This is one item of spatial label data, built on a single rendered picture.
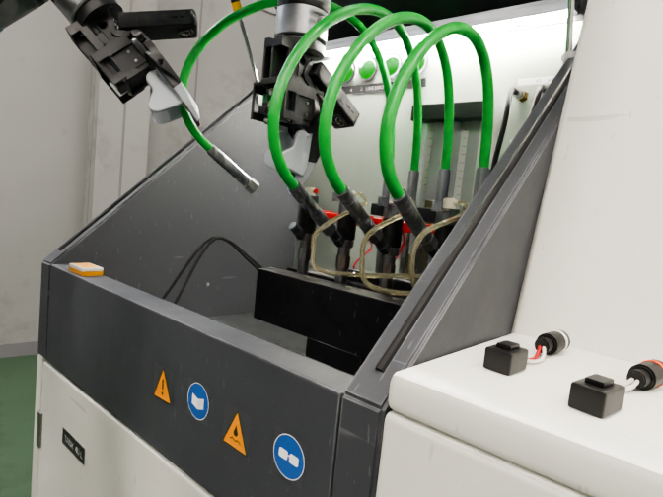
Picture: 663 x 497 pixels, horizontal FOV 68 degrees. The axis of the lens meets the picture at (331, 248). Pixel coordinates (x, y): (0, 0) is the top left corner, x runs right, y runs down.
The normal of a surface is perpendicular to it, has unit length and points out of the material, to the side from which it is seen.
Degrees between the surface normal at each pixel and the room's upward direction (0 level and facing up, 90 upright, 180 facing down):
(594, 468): 90
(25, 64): 90
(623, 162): 76
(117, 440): 90
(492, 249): 90
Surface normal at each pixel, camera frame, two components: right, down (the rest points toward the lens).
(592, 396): -0.77, -0.02
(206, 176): 0.74, 0.14
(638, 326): -0.62, -0.23
